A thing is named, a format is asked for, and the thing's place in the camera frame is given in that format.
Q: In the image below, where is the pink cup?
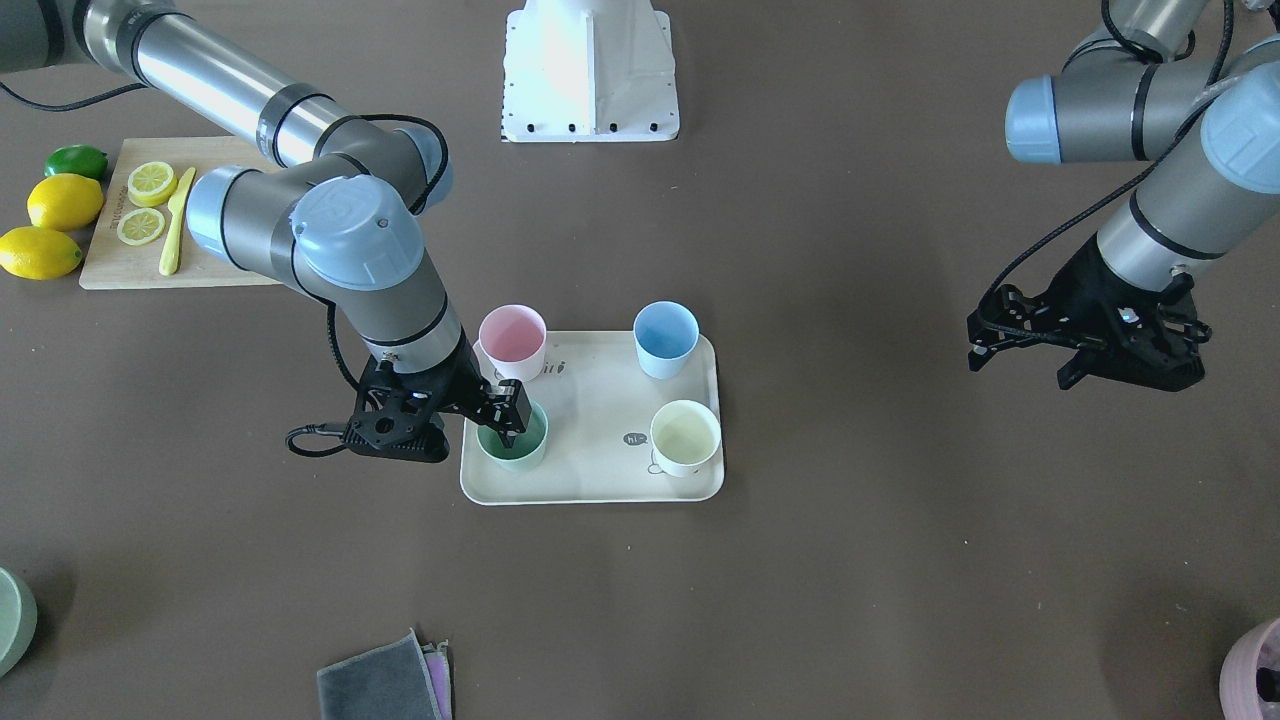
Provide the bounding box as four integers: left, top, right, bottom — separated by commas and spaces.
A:
477, 304, 547, 382

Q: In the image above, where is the cream white cup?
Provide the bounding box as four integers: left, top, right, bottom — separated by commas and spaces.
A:
650, 398, 722, 477

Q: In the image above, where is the green lime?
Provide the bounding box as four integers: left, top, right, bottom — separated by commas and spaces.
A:
44, 143, 109, 181

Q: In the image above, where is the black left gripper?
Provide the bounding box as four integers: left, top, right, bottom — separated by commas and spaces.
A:
966, 240, 1212, 392

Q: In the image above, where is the green bowl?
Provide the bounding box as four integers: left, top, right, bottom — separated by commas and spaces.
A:
0, 568, 38, 676

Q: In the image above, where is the yellow plastic knife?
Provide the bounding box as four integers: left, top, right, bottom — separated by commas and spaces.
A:
157, 167, 196, 277

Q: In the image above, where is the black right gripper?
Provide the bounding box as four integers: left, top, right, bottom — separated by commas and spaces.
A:
344, 338, 532, 462

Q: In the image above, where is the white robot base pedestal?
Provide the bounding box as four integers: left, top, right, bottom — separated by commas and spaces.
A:
500, 1, 681, 143

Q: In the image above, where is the yellow lemon near board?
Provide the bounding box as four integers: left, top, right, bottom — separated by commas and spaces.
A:
26, 173, 104, 231

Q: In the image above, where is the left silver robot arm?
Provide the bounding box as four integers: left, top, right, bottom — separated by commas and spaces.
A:
966, 1, 1279, 392

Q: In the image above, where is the cream plastic tray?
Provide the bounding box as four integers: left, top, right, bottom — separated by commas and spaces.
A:
460, 331, 724, 505

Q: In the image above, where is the grey folded cloth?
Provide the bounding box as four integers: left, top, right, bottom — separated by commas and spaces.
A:
316, 632, 454, 719

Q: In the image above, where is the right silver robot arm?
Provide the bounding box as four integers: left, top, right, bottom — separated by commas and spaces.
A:
3, 1, 532, 462

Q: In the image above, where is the pink mixing bowl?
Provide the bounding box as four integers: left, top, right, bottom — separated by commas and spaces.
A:
1219, 618, 1279, 719

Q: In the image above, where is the green cup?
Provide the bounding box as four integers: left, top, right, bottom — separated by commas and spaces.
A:
475, 401, 549, 473

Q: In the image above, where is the blue cup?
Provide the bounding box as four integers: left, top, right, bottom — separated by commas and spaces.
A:
632, 301, 700, 380

